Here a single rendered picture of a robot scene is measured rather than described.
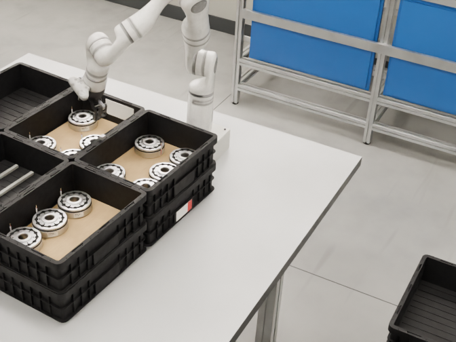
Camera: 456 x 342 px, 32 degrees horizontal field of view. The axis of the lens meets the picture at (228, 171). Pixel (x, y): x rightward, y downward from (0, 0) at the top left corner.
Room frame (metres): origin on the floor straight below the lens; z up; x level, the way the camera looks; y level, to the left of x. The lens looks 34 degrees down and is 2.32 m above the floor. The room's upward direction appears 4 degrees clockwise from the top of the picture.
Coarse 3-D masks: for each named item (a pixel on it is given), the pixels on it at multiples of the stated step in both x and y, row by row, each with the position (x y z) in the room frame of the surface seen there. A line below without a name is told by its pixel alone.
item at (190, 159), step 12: (132, 120) 2.30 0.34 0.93; (204, 132) 2.25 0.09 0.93; (96, 144) 2.13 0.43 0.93; (204, 144) 2.18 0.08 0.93; (84, 156) 2.07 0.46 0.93; (192, 156) 2.10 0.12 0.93; (96, 168) 2.00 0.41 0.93; (180, 168) 2.04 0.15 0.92; (168, 180) 1.98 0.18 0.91; (156, 192) 1.92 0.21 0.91
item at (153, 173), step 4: (156, 164) 2.14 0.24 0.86; (160, 164) 2.14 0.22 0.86; (164, 164) 2.14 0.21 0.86; (168, 164) 2.15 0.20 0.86; (172, 164) 2.14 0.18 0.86; (152, 168) 2.12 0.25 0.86; (156, 168) 2.11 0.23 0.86; (172, 168) 2.12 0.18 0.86; (152, 172) 2.10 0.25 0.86; (156, 172) 2.09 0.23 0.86; (152, 176) 2.07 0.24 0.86; (156, 176) 2.07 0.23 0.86; (160, 176) 2.07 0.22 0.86
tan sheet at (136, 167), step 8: (168, 144) 2.32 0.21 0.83; (128, 152) 2.25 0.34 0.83; (168, 152) 2.26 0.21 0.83; (120, 160) 2.20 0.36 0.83; (128, 160) 2.20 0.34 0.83; (136, 160) 2.20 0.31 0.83; (144, 160) 2.21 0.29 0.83; (152, 160) 2.21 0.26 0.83; (160, 160) 2.21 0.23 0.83; (168, 160) 2.21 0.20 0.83; (128, 168) 2.15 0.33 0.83; (136, 168) 2.15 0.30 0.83; (144, 168) 2.16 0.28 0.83; (128, 176) 2.10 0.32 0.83; (136, 176) 2.11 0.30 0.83; (144, 176) 2.11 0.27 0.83
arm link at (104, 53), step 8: (120, 24) 2.17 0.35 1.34; (120, 32) 2.14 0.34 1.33; (104, 40) 2.14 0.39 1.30; (120, 40) 2.13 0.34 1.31; (128, 40) 2.14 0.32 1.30; (96, 48) 2.11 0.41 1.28; (104, 48) 2.11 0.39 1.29; (112, 48) 2.11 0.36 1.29; (120, 48) 2.13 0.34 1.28; (96, 56) 2.10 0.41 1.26; (104, 56) 2.10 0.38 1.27; (112, 56) 2.11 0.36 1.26; (104, 64) 2.10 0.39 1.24
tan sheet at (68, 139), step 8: (104, 120) 2.45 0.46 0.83; (56, 128) 2.37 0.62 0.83; (64, 128) 2.38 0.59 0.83; (96, 128) 2.39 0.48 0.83; (104, 128) 2.39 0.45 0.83; (56, 136) 2.32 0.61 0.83; (64, 136) 2.32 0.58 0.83; (72, 136) 2.33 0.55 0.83; (80, 136) 2.33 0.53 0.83; (64, 144) 2.28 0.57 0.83; (72, 144) 2.28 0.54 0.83
